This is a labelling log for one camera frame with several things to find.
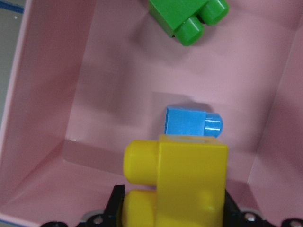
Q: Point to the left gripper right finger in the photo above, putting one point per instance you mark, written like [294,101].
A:
[234,217]

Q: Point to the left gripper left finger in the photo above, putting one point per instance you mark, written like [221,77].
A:
[112,215]

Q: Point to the yellow toy block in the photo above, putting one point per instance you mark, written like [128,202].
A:
[187,175]

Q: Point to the blue toy block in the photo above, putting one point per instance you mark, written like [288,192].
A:
[181,120]

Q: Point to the green toy block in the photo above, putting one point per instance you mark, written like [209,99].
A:
[185,19]

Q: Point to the pink plastic box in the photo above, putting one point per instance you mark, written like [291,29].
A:
[90,76]

